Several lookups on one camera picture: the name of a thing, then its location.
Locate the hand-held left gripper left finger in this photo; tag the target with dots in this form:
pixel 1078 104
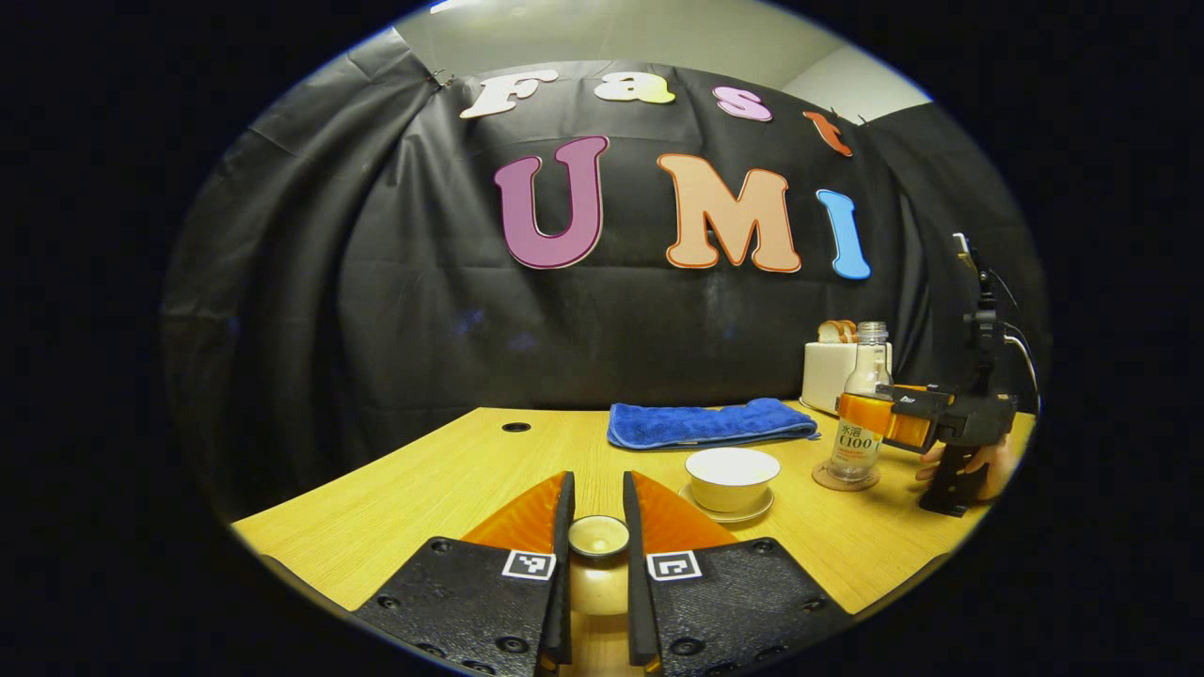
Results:
pixel 565 564

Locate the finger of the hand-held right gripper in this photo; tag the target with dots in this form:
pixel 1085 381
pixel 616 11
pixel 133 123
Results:
pixel 865 414

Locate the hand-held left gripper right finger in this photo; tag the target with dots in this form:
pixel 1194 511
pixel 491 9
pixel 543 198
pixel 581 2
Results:
pixel 632 564

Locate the clear glass water bottle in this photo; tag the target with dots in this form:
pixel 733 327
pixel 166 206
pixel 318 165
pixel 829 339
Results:
pixel 856 456

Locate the round cork coaster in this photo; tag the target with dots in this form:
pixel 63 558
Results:
pixel 870 482

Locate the white teacup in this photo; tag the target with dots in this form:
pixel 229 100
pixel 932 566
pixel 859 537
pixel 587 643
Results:
pixel 729 489

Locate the white toaster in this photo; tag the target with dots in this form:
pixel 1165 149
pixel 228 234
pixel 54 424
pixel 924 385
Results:
pixel 823 376

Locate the white saucer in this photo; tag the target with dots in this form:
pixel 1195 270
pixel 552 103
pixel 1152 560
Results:
pixel 743 516

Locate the blue towel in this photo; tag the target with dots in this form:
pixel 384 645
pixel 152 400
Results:
pixel 705 423

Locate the black backdrop cloth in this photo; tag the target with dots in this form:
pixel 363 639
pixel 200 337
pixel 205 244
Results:
pixel 376 310

